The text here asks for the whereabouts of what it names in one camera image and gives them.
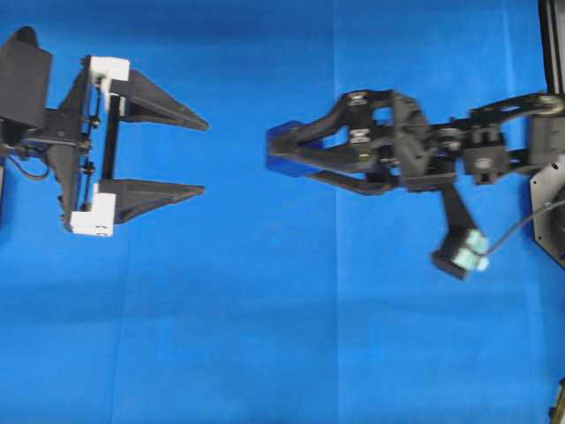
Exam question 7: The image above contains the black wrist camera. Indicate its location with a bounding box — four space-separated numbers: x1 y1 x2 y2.
1 26 52 129
432 184 489 280

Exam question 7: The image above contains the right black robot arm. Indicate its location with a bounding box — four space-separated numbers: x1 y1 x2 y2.
266 90 564 195

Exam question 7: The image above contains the yellow black clamp corner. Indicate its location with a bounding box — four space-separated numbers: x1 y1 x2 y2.
548 377 565 424

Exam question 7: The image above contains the black aluminium frame post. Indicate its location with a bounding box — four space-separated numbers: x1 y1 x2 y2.
538 0 564 95

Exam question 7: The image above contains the blue cube block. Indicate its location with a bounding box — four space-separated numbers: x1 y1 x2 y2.
266 120 320 178

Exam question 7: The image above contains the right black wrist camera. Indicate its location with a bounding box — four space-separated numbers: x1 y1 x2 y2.
432 184 489 280

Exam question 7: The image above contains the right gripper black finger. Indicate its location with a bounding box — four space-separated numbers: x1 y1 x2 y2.
275 156 400 196
278 90 396 156

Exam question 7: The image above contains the right robot arm base plate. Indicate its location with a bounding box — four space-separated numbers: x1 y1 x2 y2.
530 155 564 269

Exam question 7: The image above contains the blue table cloth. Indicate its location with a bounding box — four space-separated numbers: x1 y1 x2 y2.
1 1 564 423

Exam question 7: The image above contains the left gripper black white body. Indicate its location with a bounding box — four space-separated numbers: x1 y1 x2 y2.
46 56 130 237

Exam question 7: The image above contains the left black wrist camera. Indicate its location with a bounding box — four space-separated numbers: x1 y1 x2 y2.
1 26 52 129

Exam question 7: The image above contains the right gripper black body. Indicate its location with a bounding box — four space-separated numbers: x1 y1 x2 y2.
383 90 456 193

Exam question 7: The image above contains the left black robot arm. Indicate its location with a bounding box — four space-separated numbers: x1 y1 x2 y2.
1 42 208 237

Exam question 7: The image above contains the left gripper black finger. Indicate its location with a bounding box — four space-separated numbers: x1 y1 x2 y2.
94 178 205 225
109 70 209 131

